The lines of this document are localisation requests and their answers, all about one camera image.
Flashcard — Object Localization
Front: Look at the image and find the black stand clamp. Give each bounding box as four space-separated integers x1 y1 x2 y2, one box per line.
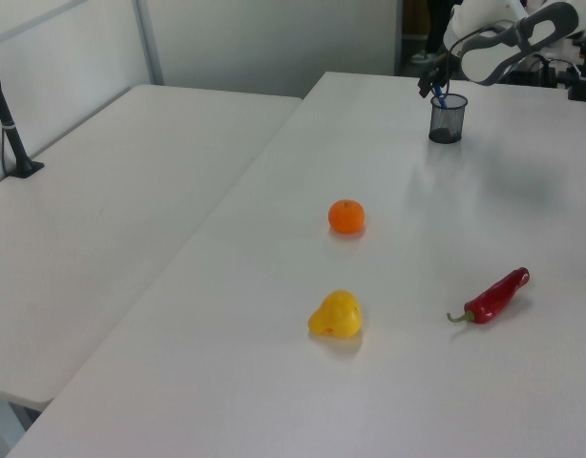
566 28 586 102

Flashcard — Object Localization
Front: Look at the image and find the white side table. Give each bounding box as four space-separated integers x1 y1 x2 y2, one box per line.
0 84 303 411

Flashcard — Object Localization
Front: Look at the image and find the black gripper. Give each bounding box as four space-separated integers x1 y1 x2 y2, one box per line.
417 50 455 99

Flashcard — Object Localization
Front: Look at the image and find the black camera pole with base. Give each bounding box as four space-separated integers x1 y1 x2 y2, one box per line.
0 47 46 179

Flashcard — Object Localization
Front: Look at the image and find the red chili pepper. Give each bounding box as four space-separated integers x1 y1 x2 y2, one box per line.
446 266 531 327

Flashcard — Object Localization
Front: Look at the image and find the black mesh pen cup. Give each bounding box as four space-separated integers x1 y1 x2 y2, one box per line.
428 93 469 144

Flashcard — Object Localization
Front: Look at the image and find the orange mandarin fruit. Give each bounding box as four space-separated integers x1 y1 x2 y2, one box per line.
327 198 366 236

